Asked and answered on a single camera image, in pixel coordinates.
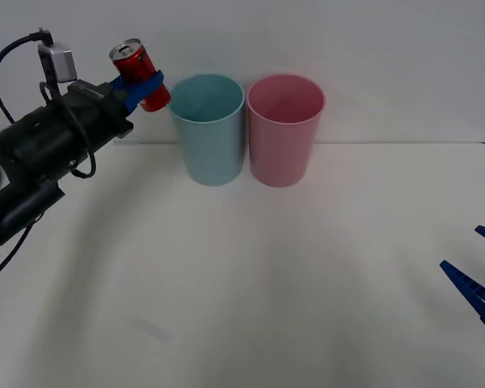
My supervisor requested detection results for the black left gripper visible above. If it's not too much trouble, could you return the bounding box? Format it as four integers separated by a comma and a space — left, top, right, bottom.
40, 70, 165, 162

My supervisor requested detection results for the red drink can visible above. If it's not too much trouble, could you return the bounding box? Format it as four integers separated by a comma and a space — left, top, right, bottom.
108, 38, 172, 115

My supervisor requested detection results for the pale blue plastic bin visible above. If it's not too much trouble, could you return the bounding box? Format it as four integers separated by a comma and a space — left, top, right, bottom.
168, 72, 245, 188

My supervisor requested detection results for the pink plastic bin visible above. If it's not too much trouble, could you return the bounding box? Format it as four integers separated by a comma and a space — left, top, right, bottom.
246, 74, 327, 188

